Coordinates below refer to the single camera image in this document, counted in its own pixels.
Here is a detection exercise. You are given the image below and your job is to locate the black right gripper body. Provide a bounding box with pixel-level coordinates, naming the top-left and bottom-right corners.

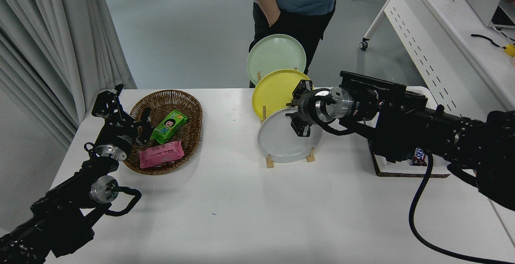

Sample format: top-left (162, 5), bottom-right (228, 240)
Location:
top-left (297, 90), bottom-right (321, 126)

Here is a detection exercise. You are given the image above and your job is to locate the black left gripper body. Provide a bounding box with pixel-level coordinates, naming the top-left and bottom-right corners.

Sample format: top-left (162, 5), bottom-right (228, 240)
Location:
top-left (95, 120), bottom-right (138, 155)

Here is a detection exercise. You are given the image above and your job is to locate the grey plate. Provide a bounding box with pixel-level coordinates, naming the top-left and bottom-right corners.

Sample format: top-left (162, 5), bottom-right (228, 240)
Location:
top-left (257, 107), bottom-right (323, 163)

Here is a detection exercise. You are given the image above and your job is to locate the yellow plate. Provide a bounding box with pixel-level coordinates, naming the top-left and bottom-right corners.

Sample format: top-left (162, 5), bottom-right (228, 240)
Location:
top-left (251, 69), bottom-right (315, 122)

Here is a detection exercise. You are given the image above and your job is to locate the wooden plate rack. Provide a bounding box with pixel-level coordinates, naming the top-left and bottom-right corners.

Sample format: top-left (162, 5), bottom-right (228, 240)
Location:
top-left (257, 67), bottom-right (316, 169)

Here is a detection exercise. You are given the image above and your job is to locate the pale green plate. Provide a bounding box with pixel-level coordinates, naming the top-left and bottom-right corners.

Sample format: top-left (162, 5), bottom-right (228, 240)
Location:
top-left (246, 34), bottom-right (307, 85)

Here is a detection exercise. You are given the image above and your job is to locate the green snack pack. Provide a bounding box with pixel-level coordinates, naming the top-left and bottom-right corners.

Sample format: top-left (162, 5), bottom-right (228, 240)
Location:
top-left (150, 110), bottom-right (188, 145)

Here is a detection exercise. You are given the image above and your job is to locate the pink snack pack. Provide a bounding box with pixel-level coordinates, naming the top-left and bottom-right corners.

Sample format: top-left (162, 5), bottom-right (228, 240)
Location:
top-left (139, 140), bottom-right (185, 169)

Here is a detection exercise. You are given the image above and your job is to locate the brown wicker basket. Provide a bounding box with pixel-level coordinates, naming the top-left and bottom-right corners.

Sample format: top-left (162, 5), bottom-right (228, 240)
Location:
top-left (123, 90), bottom-right (203, 175)

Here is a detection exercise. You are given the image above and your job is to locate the grey curtain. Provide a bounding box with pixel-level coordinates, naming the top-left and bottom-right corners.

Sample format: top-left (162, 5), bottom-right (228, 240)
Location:
top-left (0, 0), bottom-right (137, 152)

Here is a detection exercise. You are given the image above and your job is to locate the white plastic tray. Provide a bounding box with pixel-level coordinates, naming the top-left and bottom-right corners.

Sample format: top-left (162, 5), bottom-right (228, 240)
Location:
top-left (360, 86), bottom-right (452, 175)

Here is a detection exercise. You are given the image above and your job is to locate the Snickers bar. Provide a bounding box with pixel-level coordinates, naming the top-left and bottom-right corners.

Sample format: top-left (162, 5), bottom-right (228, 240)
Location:
top-left (411, 147), bottom-right (428, 167)

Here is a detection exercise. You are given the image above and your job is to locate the white desk with perforated panel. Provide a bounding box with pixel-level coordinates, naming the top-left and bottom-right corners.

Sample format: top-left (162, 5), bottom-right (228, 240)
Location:
top-left (359, 0), bottom-right (515, 124)

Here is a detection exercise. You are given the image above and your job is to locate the white side table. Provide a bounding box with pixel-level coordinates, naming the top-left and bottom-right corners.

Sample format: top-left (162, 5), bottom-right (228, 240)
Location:
top-left (490, 202), bottom-right (515, 248)

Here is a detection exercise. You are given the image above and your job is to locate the black cable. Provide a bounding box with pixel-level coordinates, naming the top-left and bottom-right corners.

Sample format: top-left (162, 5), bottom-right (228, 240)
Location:
top-left (471, 34), bottom-right (503, 48)

